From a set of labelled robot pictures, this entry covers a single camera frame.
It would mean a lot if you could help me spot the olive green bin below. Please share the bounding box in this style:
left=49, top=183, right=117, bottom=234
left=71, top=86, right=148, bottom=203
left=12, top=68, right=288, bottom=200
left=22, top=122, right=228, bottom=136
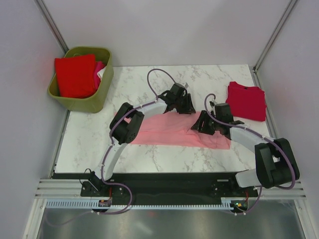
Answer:
left=47, top=46, right=114, bottom=113

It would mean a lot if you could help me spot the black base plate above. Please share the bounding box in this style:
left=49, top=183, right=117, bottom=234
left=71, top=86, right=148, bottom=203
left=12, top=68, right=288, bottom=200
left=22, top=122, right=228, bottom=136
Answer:
left=80, top=172, right=258, bottom=205

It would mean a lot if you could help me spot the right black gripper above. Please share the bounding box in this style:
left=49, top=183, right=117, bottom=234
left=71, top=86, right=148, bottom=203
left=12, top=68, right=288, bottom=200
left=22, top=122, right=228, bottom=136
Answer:
left=190, top=110, right=221, bottom=135

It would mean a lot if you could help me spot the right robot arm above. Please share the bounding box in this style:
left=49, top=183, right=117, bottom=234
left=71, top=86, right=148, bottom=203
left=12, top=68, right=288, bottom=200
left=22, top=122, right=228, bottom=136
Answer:
left=191, top=103, right=300, bottom=196

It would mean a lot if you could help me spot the aluminium corner post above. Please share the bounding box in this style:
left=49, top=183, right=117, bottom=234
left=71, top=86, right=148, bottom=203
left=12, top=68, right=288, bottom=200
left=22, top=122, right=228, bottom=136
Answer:
left=252, top=0, right=299, bottom=72
left=34, top=0, right=69, bottom=53

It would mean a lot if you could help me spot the white slotted cable duct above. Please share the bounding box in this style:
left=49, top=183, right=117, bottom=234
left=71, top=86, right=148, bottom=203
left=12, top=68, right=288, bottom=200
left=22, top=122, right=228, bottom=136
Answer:
left=45, top=198, right=248, bottom=210

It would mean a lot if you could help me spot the left aluminium corner post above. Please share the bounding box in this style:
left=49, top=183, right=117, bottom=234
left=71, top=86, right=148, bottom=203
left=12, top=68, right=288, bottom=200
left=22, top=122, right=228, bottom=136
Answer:
left=34, top=0, right=69, bottom=53

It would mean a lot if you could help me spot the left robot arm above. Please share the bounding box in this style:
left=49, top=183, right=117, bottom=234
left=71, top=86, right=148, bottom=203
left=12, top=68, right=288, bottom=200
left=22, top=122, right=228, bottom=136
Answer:
left=92, top=83, right=195, bottom=196

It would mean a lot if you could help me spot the crimson t shirt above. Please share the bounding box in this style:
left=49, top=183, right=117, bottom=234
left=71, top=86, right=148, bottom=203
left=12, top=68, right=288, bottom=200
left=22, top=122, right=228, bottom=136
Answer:
left=226, top=81, right=267, bottom=121

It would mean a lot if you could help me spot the magenta shirt in bin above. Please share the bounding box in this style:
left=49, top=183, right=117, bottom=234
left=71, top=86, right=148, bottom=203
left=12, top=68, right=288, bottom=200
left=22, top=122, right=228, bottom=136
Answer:
left=93, top=61, right=105, bottom=90

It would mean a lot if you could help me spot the aluminium rail frame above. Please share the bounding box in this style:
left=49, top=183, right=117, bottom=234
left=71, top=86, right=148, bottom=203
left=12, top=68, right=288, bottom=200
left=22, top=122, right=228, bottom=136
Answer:
left=36, top=65, right=303, bottom=208

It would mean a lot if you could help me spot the right aluminium corner post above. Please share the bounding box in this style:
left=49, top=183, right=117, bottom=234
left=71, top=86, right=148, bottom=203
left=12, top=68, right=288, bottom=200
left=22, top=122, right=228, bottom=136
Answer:
left=252, top=0, right=299, bottom=72

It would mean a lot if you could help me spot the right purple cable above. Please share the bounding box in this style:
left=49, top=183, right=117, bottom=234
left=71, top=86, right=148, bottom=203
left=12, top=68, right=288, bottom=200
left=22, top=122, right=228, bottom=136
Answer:
left=204, top=93, right=297, bottom=217

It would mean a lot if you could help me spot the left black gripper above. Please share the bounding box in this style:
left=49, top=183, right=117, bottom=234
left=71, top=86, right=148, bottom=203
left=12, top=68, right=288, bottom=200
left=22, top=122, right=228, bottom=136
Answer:
left=174, top=94, right=195, bottom=115

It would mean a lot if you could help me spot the white cloth in bin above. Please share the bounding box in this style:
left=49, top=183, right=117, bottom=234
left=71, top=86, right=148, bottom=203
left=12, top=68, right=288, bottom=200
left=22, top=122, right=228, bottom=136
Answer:
left=97, top=67, right=106, bottom=79

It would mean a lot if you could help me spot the light pink t shirt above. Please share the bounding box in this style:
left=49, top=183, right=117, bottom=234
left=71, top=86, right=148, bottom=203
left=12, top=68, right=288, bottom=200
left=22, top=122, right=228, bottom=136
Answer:
left=131, top=112, right=231, bottom=150

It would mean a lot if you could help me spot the bright red folded shirt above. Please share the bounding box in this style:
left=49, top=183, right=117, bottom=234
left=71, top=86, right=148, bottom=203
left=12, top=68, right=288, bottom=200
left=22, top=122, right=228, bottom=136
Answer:
left=54, top=54, right=96, bottom=99

